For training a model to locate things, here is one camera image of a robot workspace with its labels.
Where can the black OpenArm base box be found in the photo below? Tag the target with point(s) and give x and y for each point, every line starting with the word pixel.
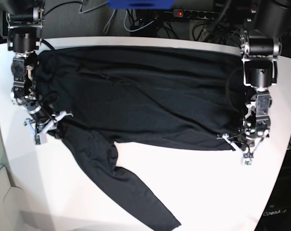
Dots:
pixel 277 213

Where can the black power strip red switch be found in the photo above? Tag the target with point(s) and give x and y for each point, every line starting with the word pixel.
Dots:
pixel 195 14

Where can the dark navy long-sleeve shirt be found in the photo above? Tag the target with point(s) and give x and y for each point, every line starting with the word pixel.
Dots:
pixel 163 97

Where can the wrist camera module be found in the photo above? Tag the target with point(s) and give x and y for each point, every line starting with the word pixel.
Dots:
pixel 40 138
pixel 246 160

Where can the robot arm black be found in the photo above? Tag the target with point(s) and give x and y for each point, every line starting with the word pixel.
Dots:
pixel 259 51
pixel 25 24

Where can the blue box at top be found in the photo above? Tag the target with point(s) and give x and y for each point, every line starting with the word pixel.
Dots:
pixel 141 4

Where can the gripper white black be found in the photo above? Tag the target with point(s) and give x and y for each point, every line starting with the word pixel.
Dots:
pixel 243 145
pixel 46 123

